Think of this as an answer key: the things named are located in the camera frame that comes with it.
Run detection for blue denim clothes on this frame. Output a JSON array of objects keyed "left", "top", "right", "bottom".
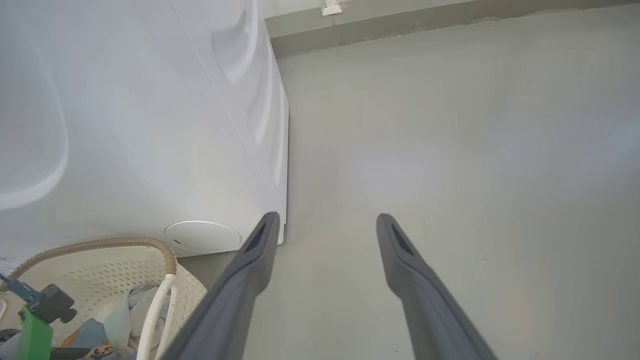
[{"left": 55, "top": 282, "right": 172, "bottom": 360}]

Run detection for round white filter cover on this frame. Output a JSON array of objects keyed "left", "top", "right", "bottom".
[{"left": 165, "top": 220, "right": 243, "bottom": 254}]

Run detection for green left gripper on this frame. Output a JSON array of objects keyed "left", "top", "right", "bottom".
[{"left": 15, "top": 306, "right": 96, "bottom": 360}]

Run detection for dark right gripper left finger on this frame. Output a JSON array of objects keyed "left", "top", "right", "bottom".
[{"left": 160, "top": 211, "right": 281, "bottom": 360}]

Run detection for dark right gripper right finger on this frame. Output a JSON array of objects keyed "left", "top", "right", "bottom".
[{"left": 376, "top": 213, "right": 499, "bottom": 360}]

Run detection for cream perforated laundry basket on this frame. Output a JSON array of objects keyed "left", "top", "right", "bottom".
[{"left": 0, "top": 237, "right": 209, "bottom": 360}]

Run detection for white front-load washing machine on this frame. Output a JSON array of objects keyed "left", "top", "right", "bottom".
[{"left": 0, "top": 0, "right": 290, "bottom": 267}]

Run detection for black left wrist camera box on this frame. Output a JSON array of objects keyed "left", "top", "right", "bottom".
[{"left": 31, "top": 284, "right": 79, "bottom": 325}]

